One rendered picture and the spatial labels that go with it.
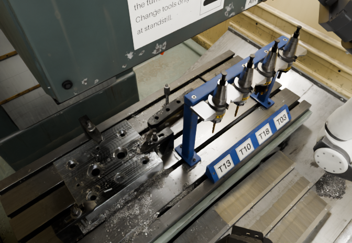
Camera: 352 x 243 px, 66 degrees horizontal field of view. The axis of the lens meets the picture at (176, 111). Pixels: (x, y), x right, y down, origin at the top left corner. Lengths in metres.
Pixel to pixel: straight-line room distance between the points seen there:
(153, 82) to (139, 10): 1.43
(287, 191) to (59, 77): 1.09
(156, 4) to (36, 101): 0.92
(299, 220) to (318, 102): 0.57
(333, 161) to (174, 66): 1.31
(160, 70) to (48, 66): 1.54
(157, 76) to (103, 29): 1.48
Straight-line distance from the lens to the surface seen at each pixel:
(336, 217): 1.37
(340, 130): 0.73
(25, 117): 1.22
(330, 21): 0.50
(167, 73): 1.80
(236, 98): 0.81
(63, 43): 0.30
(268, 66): 0.90
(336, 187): 1.44
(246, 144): 1.05
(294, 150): 1.39
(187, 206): 0.96
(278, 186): 1.26
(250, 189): 1.18
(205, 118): 0.75
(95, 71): 0.33
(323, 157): 0.76
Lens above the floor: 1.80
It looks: 51 degrees down
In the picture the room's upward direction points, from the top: 1 degrees clockwise
